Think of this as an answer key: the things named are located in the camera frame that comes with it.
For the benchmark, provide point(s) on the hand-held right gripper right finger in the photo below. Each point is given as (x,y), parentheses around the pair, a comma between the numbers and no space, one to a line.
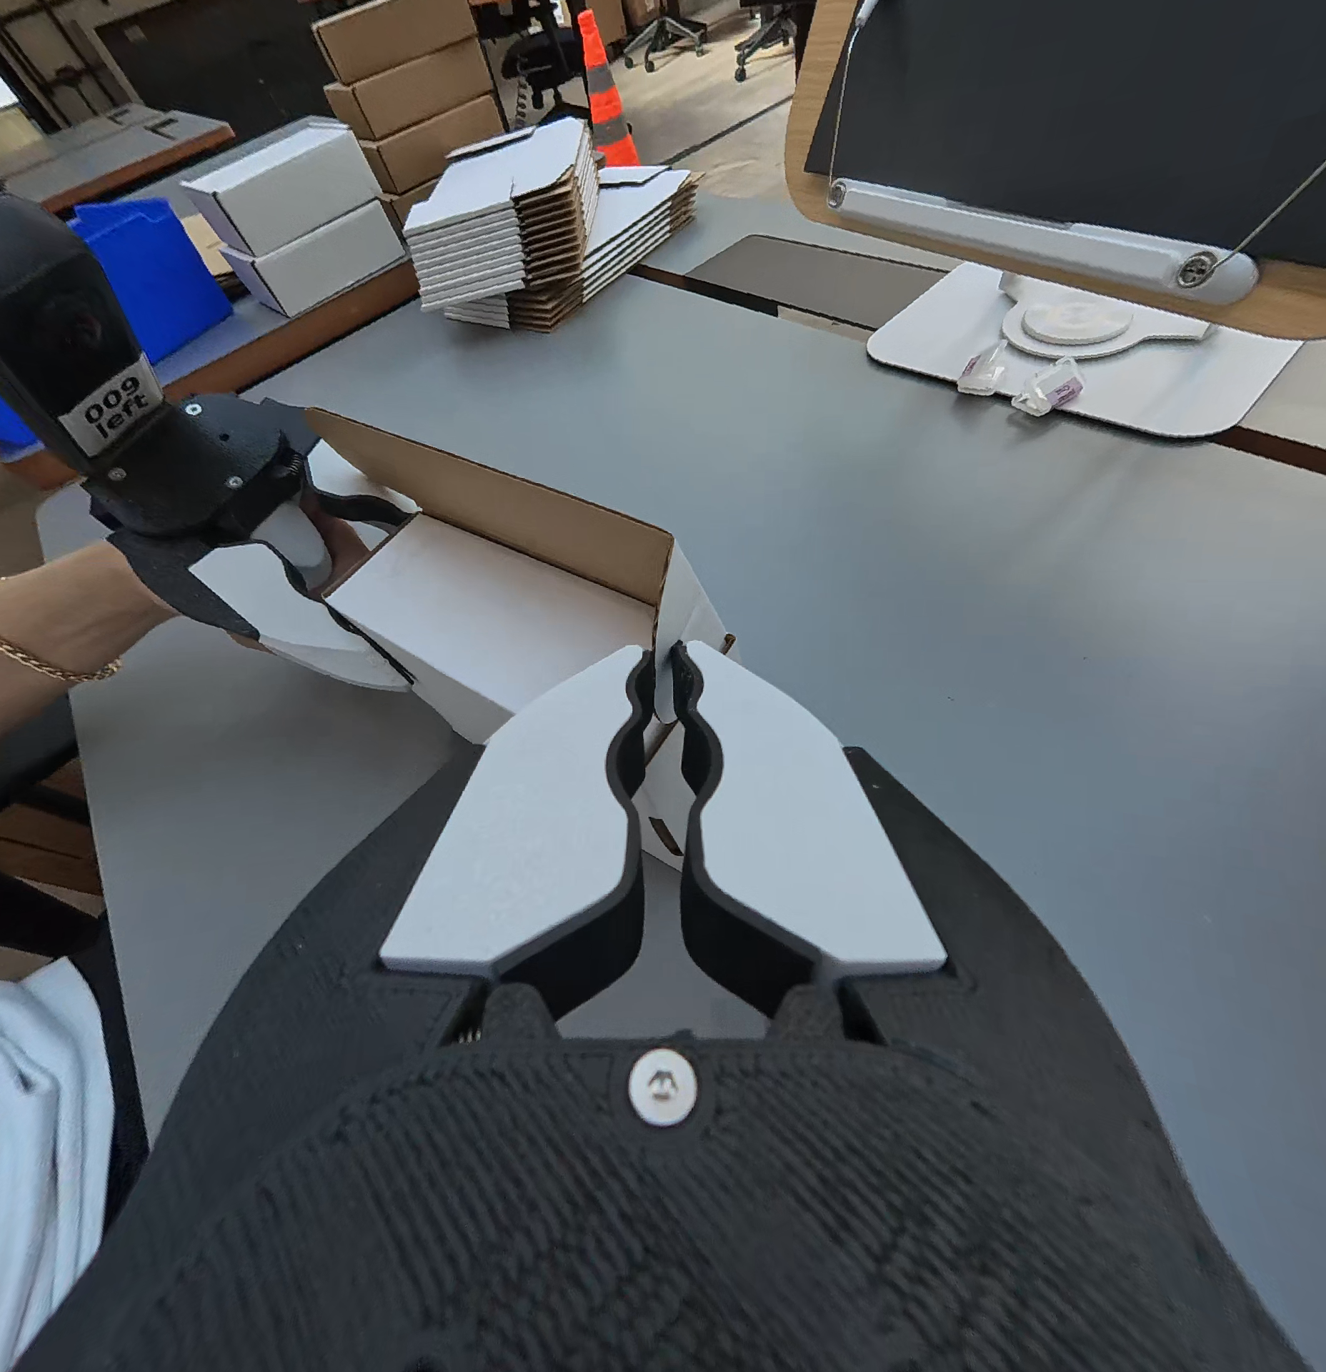
(812,857)

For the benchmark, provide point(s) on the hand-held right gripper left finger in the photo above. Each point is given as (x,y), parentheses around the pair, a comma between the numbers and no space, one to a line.
(512,836)

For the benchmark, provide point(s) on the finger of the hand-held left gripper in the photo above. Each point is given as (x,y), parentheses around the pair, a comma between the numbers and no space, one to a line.
(244,589)
(347,470)

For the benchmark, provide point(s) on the white cardboard box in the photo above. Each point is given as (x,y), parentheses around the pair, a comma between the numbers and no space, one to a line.
(491,599)
(319,263)
(276,177)

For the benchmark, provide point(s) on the person's left forearm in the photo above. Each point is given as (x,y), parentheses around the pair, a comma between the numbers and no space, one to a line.
(19,697)

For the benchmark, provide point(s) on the closed white cardboard box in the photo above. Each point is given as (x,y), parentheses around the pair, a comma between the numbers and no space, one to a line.
(319,263)
(276,177)

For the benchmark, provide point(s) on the brown cardboard box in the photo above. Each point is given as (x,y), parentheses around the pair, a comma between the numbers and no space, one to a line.
(438,149)
(415,96)
(405,38)

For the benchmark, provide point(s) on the person's left hand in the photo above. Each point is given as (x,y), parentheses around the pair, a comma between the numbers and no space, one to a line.
(117,599)

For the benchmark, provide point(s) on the blue plastic bin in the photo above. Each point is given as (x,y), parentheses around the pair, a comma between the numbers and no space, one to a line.
(160,278)

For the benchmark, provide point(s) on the stack of flat cardboard boxes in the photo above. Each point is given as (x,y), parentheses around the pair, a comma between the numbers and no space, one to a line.
(512,245)

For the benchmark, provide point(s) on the black office chair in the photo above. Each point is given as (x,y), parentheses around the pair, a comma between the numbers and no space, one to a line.
(663,33)
(762,33)
(532,74)

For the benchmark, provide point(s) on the orange traffic cone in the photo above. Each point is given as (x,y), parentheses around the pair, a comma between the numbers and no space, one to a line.
(606,106)

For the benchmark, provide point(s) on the person's white garment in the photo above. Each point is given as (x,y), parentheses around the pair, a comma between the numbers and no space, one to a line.
(31,1157)

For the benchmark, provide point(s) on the white monitor stand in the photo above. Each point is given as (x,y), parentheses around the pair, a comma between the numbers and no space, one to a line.
(1156,374)

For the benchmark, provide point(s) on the wood-framed dark monitor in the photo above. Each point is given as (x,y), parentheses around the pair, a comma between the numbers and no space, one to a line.
(1048,96)

